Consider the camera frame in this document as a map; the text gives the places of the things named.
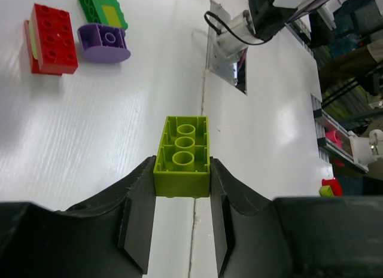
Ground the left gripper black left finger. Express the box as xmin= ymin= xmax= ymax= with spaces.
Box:
xmin=1 ymin=157 xmax=156 ymax=277

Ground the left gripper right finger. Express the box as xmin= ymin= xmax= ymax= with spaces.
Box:
xmin=210 ymin=158 xmax=382 ymax=277

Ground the lime green lego brick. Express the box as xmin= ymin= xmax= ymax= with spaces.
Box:
xmin=153 ymin=116 xmax=211 ymax=198

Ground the red lego brick stack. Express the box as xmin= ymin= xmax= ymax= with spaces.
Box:
xmin=24 ymin=4 xmax=78 ymax=76

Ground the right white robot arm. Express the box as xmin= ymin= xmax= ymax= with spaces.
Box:
xmin=204 ymin=0 xmax=331 ymax=58

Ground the purple lego brick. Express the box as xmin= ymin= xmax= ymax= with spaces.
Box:
xmin=77 ymin=23 xmax=131 ymax=63

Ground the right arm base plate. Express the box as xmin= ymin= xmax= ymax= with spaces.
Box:
xmin=206 ymin=1 xmax=247 ymax=94

